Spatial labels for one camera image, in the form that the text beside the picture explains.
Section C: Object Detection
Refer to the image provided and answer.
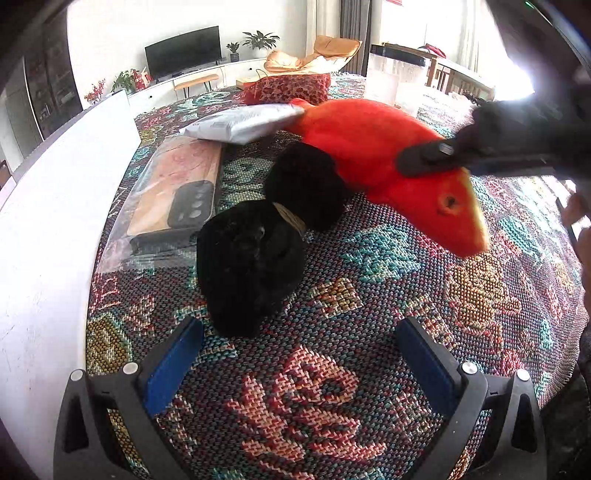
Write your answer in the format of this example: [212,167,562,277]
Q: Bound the orange fish plush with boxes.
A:
[287,98,490,258]

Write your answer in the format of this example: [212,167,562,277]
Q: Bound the phone case package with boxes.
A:
[98,135,222,274]

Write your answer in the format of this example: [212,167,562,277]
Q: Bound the white tv cabinet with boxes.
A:
[127,59,264,116]

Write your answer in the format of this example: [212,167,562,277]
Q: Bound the white cardboard box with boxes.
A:
[1,92,140,479]

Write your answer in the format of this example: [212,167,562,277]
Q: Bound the black flat television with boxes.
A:
[144,26,221,80]

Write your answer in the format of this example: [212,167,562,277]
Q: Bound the green potted plant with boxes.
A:
[242,30,280,58]

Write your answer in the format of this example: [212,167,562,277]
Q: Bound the red flower vase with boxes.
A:
[84,79,105,105]

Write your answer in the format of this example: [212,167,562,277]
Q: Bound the yellow flat gift box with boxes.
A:
[235,70,267,90]

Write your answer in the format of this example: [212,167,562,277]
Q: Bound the small potted plant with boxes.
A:
[226,42,240,62]

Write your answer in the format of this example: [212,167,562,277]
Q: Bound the orange rocking lounge chair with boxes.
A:
[263,35,362,75]

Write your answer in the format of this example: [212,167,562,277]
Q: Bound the leafy plant red pot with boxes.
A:
[111,69,151,95]

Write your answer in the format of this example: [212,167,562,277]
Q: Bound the small wooden bench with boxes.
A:
[173,74,221,99]

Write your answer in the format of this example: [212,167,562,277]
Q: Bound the grey curtain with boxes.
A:
[339,0,372,76]

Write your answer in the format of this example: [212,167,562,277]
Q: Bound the colourful woven tablecloth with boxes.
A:
[85,73,585,480]

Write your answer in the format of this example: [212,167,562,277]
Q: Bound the white snack packet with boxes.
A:
[179,104,304,145]

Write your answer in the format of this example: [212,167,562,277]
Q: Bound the red mesh pouch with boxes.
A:
[242,73,332,105]

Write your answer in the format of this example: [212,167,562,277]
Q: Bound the dark display cabinet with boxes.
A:
[24,10,83,139]

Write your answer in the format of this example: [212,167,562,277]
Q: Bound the person's right hand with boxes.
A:
[560,193,591,313]

